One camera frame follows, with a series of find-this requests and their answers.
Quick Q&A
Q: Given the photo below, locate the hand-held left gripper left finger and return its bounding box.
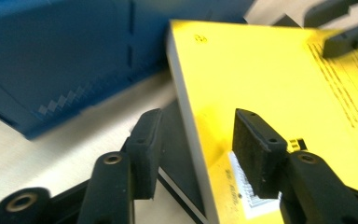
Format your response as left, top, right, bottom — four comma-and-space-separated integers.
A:
77, 107, 164, 224

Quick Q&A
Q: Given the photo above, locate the yellow book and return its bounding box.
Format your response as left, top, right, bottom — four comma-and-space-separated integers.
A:
166, 19, 358, 224

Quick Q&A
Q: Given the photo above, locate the blue plastic file rack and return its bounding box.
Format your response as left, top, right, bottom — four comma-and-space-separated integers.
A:
0, 0, 255, 141

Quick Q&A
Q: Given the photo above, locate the black book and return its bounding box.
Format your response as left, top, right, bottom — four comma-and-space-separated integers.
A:
157, 99, 211, 224

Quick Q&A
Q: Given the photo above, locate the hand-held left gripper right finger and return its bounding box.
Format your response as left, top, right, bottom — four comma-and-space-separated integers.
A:
231, 107, 358, 224

